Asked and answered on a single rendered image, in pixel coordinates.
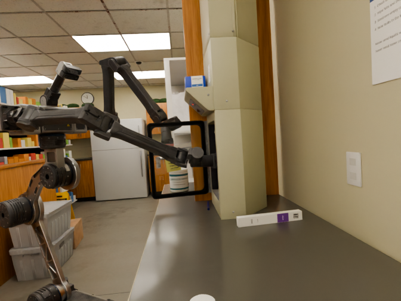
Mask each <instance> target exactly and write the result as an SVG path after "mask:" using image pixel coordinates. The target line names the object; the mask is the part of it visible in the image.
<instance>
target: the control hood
mask: <svg viewBox="0 0 401 301"><path fill-rule="evenodd" d="M190 99H192V100H193V101H194V102H195V103H196V104H197V105H198V106H199V107H200V108H201V109H203V110H204V113H203V114H201V116H207V115H209V114H210V113H211V112H212V111H213V110H214V93H213V87H189V88H186V91H185V96H184V101H185V102H186V103H187V104H188V105H189V101H190ZM194 110H195V109H194Z"/></svg>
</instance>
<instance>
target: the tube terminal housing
mask: <svg viewBox="0 0 401 301"><path fill-rule="evenodd" d="M208 65H209V69H210V80H211V81H210V83H209V79H208ZM203 71H204V76H205V81H206V87H213V93H214V110H213V111H212V112H211V113H210V114H209V115H207V117H206V118H207V121H208V125H211V124H214V125H215V144H216V152H217V161H218V168H217V173H218V192H219V200H218V199H217V197H216V196H215V194H214V193H213V191H212V203H213V205H214V207H215V209H216V211H217V213H218V214H219V216H220V218H221V220H226V219H236V216H246V215H252V214H254V213H256V212H258V211H260V210H262V209H264V208H265V207H267V194H266V172H265V160H264V137H263V115H262V104H261V82H260V59H259V47H258V46H256V45H253V44H251V43H249V42H246V41H244V40H242V39H240V38H238V37H219V38H210V39H209V43H208V46H207V49H206V53H205V56H204V59H203ZM212 190H213V189H212Z"/></svg>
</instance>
